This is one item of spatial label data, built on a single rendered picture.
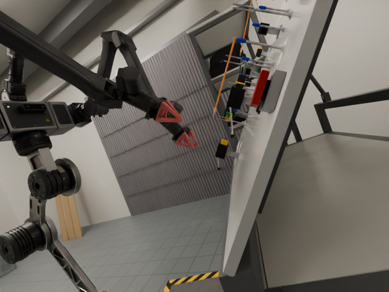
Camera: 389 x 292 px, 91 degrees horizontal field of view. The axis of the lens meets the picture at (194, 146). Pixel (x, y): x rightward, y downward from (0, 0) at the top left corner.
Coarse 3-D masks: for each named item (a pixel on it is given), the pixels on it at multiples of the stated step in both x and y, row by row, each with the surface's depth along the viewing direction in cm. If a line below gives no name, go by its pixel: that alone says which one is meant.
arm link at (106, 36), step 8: (104, 32) 91; (120, 32) 87; (104, 40) 92; (128, 40) 91; (104, 48) 94; (112, 48) 94; (104, 56) 95; (112, 56) 96; (104, 64) 96; (112, 64) 98; (104, 72) 97; (88, 104) 101; (96, 104) 101; (88, 112) 102; (96, 112) 102
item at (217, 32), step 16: (224, 16) 138; (240, 16) 149; (256, 16) 133; (192, 32) 144; (208, 32) 154; (224, 32) 164; (240, 32) 176; (256, 32) 136; (208, 48) 183; (208, 80) 146; (224, 80) 160; (224, 112) 200; (224, 128) 148; (240, 128) 145
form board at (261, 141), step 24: (288, 0) 71; (312, 0) 25; (288, 24) 44; (312, 24) 23; (288, 48) 33; (312, 48) 23; (288, 72) 26; (288, 96) 24; (264, 120) 35; (288, 120) 24; (240, 144) 100; (264, 144) 27; (240, 168) 55; (264, 168) 26; (240, 192) 37; (264, 192) 26; (240, 216) 29; (240, 240) 28
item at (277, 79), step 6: (276, 72) 27; (282, 72) 27; (270, 78) 30; (276, 78) 27; (282, 78) 27; (270, 84) 27; (276, 84) 27; (282, 84) 27; (270, 90) 27; (276, 90) 27; (270, 96) 28; (276, 96) 27; (264, 102) 29; (270, 102) 28; (276, 102) 27; (264, 108) 28; (270, 108) 28
